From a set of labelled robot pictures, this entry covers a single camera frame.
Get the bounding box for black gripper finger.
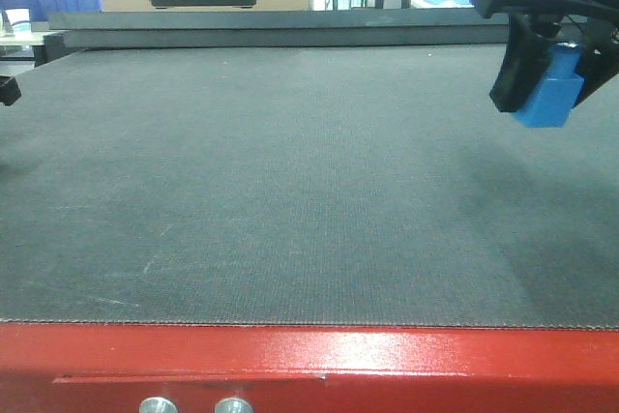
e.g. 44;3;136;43
574;44;618;107
0;75;21;106
489;14;555;113

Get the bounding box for blue toy block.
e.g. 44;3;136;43
513;43;584;128

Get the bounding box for dark grey conveyor rail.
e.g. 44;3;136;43
48;8;508;49

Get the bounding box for silver left button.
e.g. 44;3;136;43
138;397;178;413

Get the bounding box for silver button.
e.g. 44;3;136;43
138;397;178;413
214;397;254;413

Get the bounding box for red conveyor frame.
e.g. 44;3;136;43
1;323;618;412

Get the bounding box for silver right button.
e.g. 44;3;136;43
214;397;254;413

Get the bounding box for dark grey conveyor belt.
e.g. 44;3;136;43
1;45;618;329

